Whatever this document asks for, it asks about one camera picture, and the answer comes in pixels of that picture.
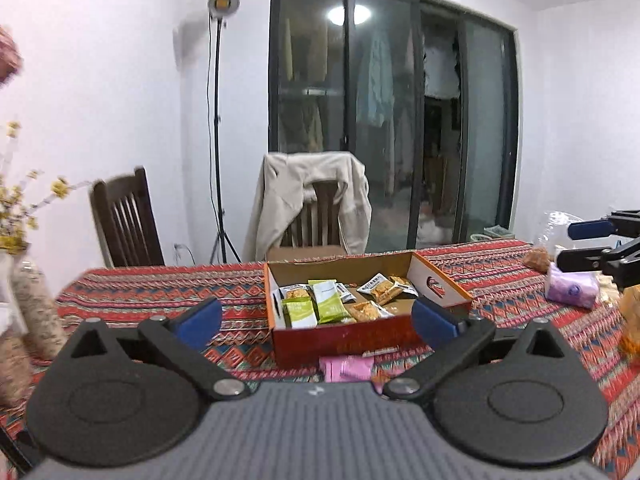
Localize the purple tissue pack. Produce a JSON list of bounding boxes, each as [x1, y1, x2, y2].
[[544, 264, 599, 309]]

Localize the clear plastic bag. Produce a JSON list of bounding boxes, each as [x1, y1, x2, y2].
[[522, 210, 585, 274]]

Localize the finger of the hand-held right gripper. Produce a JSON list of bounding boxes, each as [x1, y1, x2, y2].
[[567, 209, 640, 242], [556, 237, 640, 275]]

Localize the pile of gold white packets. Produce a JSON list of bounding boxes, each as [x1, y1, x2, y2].
[[277, 272, 419, 324]]

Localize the patterned tablecloth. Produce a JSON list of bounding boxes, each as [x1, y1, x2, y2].
[[0, 240, 640, 480]]

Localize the yellow flower sprigs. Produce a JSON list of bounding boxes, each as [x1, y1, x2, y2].
[[0, 120, 92, 256]]

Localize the beige jacket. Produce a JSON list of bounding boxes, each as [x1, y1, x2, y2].
[[243, 151, 373, 262]]

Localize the wooden chair with jacket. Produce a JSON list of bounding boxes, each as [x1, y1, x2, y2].
[[279, 180, 352, 257]]

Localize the floor lamp on tripod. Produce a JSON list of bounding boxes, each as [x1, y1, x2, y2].
[[207, 0, 242, 264]]

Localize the dark wooden chair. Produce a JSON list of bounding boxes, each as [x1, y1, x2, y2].
[[90, 166, 166, 269]]

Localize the white green snack packet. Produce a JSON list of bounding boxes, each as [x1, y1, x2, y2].
[[282, 298, 320, 330]]

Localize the lime green snack packet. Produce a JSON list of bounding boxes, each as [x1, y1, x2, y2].
[[308, 279, 354, 325]]

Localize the hanging pale blue shirt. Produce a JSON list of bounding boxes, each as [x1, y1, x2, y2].
[[356, 30, 394, 129]]

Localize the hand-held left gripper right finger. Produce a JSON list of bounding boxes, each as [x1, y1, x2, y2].
[[382, 296, 583, 402]]

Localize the hanging white garment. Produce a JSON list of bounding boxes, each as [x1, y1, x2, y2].
[[424, 46, 461, 100]]

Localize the white basket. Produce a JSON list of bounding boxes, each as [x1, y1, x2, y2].
[[470, 226, 514, 242]]

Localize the large purple snack packet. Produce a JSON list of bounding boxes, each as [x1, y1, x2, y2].
[[319, 355, 374, 385]]

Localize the small floral vase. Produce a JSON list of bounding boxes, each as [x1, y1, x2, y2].
[[10, 255, 69, 361]]

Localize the red cardboard box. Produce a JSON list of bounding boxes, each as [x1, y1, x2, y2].
[[263, 250, 474, 369]]

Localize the black framed glass door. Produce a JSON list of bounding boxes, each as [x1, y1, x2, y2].
[[268, 0, 519, 252]]

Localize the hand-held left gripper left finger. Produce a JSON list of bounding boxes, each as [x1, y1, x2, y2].
[[52, 296, 253, 402]]

